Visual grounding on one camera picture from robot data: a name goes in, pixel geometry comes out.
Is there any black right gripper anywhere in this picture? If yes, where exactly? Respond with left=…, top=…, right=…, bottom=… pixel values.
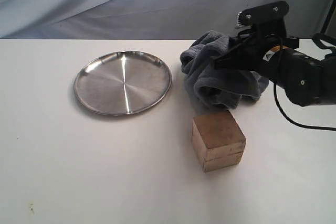
left=214, top=35, right=324, bottom=107

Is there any grey-blue fluffy towel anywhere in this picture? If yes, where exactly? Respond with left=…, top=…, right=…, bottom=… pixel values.
left=180, top=30, right=269, bottom=111

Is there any wooden cube block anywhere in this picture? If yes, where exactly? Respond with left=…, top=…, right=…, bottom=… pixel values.
left=192, top=111, right=246, bottom=172

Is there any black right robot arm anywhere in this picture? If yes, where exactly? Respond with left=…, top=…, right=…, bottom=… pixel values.
left=214, top=35, right=335, bottom=107

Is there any black backdrop stand pole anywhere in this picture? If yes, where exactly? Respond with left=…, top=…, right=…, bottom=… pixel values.
left=320, top=0, right=335, bottom=34

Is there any round stainless steel plate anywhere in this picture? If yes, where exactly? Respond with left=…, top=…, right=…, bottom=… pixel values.
left=73, top=51, right=172, bottom=116

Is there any white backdrop sheet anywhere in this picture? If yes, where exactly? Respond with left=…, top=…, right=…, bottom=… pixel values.
left=1, top=0, right=332, bottom=39

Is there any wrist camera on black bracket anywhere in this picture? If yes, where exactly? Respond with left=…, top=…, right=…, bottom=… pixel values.
left=236, top=1, right=289, bottom=38

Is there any black camera cable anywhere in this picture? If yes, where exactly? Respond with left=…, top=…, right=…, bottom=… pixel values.
left=236, top=31, right=336, bottom=131

